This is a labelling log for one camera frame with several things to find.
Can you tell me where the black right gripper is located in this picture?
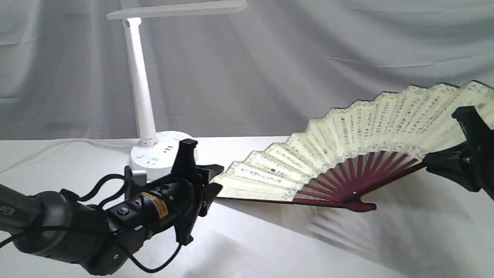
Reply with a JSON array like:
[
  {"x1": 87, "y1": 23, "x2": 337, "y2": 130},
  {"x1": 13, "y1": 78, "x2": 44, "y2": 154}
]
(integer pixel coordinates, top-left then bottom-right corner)
[{"x1": 422, "y1": 106, "x2": 494, "y2": 199}]

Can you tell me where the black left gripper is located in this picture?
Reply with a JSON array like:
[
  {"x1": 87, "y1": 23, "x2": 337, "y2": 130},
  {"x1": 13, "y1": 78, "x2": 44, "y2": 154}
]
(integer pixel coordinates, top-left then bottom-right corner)
[{"x1": 106, "y1": 139, "x2": 225, "y2": 246}]

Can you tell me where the cream paper folding fan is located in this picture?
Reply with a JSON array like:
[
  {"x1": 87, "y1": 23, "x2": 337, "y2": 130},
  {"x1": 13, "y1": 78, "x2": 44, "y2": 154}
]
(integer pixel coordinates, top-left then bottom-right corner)
[{"x1": 212, "y1": 81, "x2": 493, "y2": 212}]

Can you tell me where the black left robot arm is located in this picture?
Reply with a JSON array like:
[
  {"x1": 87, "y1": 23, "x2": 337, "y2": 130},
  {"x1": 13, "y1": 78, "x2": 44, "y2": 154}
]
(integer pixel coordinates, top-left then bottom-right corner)
[{"x1": 1, "y1": 139, "x2": 224, "y2": 276}]

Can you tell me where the white desk lamp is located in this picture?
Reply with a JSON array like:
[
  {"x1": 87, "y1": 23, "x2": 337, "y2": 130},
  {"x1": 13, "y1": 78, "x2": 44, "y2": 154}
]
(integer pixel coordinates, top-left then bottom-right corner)
[{"x1": 106, "y1": 0, "x2": 248, "y2": 180}]

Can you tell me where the grey backdrop curtain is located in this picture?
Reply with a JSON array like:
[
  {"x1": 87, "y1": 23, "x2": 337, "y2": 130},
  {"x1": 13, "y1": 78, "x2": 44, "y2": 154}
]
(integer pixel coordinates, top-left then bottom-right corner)
[{"x1": 0, "y1": 0, "x2": 494, "y2": 140}]

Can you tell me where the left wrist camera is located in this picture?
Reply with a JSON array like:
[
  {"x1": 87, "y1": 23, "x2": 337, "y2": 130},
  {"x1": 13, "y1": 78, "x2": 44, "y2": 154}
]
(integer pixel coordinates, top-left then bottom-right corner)
[{"x1": 124, "y1": 165, "x2": 147, "y2": 200}]

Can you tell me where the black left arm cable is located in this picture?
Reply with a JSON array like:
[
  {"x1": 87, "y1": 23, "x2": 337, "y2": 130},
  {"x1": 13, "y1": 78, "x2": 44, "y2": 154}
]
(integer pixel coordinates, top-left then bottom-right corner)
[{"x1": 0, "y1": 173, "x2": 184, "y2": 274}]

